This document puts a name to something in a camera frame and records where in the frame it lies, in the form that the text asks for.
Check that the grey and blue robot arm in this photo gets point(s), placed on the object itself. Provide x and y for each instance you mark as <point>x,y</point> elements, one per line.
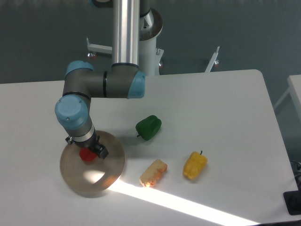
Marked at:
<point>136,26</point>

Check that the green bell pepper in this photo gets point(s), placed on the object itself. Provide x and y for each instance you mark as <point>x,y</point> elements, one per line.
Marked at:
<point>148,127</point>

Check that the yellow bell pepper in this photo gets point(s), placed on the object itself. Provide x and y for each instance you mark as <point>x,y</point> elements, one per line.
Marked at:
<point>194,165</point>

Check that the black device at edge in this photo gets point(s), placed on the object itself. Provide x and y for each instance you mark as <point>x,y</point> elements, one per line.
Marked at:
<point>293,202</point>

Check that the orange yellow food block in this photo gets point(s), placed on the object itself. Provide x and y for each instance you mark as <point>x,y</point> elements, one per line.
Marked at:
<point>153,173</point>

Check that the red bell pepper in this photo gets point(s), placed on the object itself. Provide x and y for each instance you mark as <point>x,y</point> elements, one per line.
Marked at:
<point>87,155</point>

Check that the translucent brown round plate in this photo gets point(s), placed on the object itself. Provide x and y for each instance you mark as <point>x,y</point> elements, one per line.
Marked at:
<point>91,179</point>

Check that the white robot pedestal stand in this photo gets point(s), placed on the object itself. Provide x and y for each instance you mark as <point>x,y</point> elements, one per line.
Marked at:
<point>149,56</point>

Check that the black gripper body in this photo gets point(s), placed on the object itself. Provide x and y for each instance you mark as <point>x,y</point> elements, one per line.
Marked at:
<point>85,141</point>

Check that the white side table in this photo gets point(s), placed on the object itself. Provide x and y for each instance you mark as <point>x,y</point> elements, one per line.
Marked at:
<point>293,93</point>

